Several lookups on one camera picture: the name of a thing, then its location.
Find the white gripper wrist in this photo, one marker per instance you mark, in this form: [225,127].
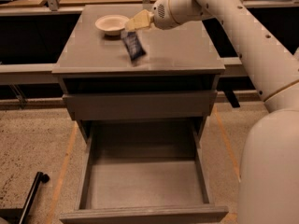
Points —
[161,15]

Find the dark blue rxbar wrapper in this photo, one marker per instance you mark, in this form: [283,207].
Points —
[133,45]

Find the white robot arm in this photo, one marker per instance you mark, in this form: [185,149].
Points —
[269,169]

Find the grey drawer cabinet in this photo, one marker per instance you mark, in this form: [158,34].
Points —
[149,74]

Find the closed grey top drawer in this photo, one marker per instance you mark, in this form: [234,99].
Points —
[157,105]

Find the open grey middle drawer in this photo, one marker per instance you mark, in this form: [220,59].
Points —
[148,172]

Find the white paper bowl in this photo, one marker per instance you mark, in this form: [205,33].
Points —
[111,24]

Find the grey metal rail frame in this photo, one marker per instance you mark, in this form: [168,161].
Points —
[26,72]

